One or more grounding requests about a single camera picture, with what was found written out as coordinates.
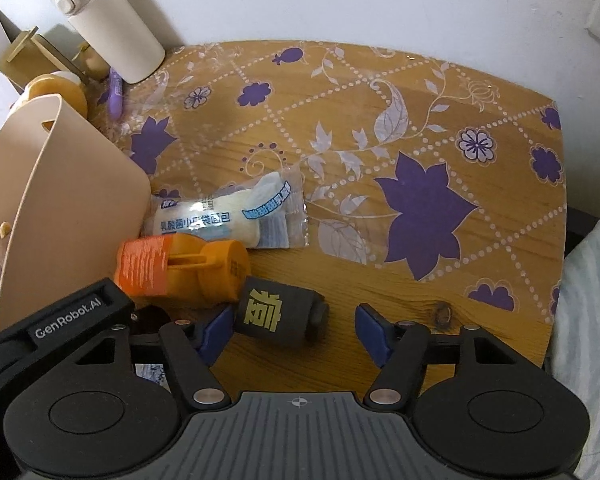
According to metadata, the white thermos bottle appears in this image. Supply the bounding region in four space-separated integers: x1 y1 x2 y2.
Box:
50 0 166 83

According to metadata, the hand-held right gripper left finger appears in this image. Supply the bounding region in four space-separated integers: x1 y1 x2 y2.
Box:
72 304 235 407

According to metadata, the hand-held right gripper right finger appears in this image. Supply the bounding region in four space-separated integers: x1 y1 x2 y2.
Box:
355 303 528 407

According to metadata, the wooden stand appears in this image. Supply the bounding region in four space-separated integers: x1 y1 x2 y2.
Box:
0 27 88 91

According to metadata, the clear bread packet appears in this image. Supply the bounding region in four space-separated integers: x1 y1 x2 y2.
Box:
145 167 308 251

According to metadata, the blue white patterned packet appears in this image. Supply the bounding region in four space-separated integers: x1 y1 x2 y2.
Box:
134 361 171 391

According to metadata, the green striped cloth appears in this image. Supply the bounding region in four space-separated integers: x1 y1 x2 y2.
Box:
547 217 600 480

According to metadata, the black cylinder with gold print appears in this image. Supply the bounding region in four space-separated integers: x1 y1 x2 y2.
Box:
235 276 329 348

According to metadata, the orange and white plush toy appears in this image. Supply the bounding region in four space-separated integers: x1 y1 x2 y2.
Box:
12 72 88 117

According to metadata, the clear floral table cover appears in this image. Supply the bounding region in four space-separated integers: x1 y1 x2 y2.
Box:
87 42 563 328

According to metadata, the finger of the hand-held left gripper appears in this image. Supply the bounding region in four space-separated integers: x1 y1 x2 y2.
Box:
128 307 176 351

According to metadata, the purple pen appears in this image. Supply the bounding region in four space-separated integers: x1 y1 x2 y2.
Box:
108 67 127 117

